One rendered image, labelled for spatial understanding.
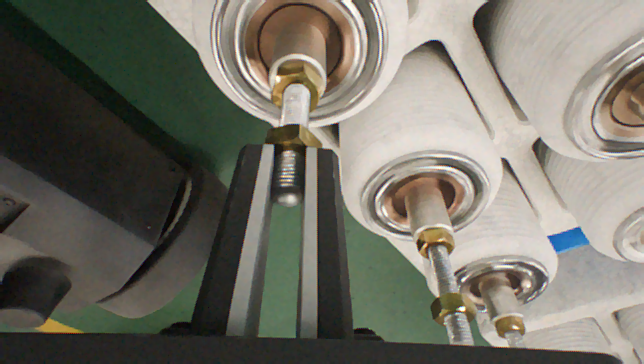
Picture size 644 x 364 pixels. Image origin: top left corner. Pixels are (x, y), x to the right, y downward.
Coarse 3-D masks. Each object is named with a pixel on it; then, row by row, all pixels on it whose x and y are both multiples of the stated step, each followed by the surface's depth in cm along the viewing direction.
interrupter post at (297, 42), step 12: (288, 24) 16; (300, 24) 16; (288, 36) 15; (300, 36) 15; (312, 36) 16; (276, 48) 15; (288, 48) 15; (300, 48) 15; (312, 48) 15; (324, 48) 16; (276, 60) 14; (288, 60) 14; (300, 60) 14; (312, 60) 14; (324, 60) 15; (276, 72) 15; (324, 72) 15; (324, 84) 15
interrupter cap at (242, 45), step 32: (224, 0) 15; (256, 0) 15; (288, 0) 15; (320, 0) 15; (352, 0) 15; (224, 32) 16; (256, 32) 16; (320, 32) 17; (352, 32) 16; (384, 32) 16; (224, 64) 17; (256, 64) 17; (352, 64) 17; (384, 64) 17; (256, 96) 18; (352, 96) 18
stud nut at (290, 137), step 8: (272, 128) 11; (280, 128) 11; (288, 128) 11; (296, 128) 11; (304, 128) 11; (272, 136) 11; (280, 136) 11; (288, 136) 11; (296, 136) 11; (304, 136) 11; (312, 136) 12; (272, 144) 11; (280, 144) 11; (288, 144) 11; (296, 144) 11; (304, 144) 11; (312, 144) 11; (320, 144) 12; (280, 152) 11; (304, 152) 11
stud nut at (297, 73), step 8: (288, 64) 14; (296, 64) 14; (304, 64) 14; (280, 72) 14; (288, 72) 14; (296, 72) 14; (304, 72) 14; (312, 72) 14; (280, 80) 14; (288, 80) 14; (296, 80) 14; (304, 80) 14; (312, 80) 14; (320, 80) 14; (280, 88) 14; (312, 88) 14; (320, 88) 14; (272, 96) 14; (280, 96) 14; (312, 96) 14; (280, 104) 14; (312, 104) 14
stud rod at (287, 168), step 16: (288, 96) 13; (304, 96) 13; (288, 112) 13; (304, 112) 13; (288, 160) 11; (304, 160) 11; (272, 176) 11; (288, 176) 10; (304, 176) 11; (272, 192) 10; (288, 192) 10
